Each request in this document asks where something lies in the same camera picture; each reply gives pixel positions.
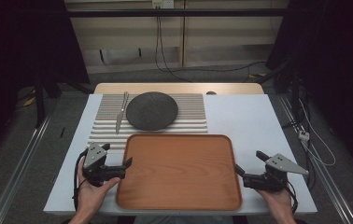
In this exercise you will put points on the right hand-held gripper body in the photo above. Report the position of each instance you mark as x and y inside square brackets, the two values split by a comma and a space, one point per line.
[279, 163]

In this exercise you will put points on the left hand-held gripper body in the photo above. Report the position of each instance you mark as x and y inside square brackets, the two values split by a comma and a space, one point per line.
[95, 155]

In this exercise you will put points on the person's right hand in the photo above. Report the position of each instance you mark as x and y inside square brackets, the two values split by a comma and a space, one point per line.
[279, 202]

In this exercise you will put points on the person's left hand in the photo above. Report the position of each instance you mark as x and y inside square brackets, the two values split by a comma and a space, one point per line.
[89, 194]

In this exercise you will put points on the silver fork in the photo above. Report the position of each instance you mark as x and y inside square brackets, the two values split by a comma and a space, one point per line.
[121, 113]

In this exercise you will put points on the brown wooden tray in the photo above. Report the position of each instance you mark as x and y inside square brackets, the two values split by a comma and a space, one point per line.
[179, 174]

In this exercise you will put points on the dark grey speckled plate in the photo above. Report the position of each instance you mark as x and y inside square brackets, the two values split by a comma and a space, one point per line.
[151, 110]

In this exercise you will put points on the grey striped placemat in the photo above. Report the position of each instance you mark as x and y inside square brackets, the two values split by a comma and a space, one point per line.
[193, 112]

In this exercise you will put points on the person's grey clothing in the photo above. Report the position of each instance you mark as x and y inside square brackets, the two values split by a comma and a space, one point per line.
[184, 220]

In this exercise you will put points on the black metal stand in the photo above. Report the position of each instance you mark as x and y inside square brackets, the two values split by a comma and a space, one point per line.
[42, 96]

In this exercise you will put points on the small dark round object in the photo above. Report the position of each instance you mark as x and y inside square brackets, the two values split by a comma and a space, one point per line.
[210, 92]

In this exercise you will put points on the light wooden table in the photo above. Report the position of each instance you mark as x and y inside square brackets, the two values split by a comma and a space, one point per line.
[177, 88]

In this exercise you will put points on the black horizontal beam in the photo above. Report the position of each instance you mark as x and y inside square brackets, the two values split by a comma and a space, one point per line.
[177, 12]

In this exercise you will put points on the metal floor rail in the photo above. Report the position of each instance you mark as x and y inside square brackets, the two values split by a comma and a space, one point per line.
[19, 168]
[327, 174]

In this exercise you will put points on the white wall socket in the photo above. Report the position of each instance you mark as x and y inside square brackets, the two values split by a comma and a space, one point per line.
[162, 3]

